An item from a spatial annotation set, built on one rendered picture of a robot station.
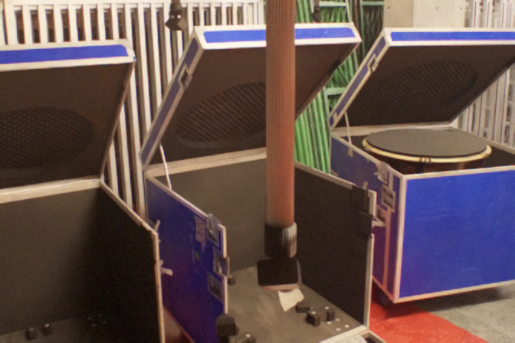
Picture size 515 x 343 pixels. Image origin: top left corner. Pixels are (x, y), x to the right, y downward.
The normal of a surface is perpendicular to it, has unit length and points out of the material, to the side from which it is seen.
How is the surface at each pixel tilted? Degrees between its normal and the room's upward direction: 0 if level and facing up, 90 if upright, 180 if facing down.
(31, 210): 90
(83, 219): 90
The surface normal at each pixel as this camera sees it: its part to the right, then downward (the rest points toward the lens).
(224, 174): 0.52, 0.20
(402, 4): -0.82, 0.14
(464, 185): 0.23, 0.22
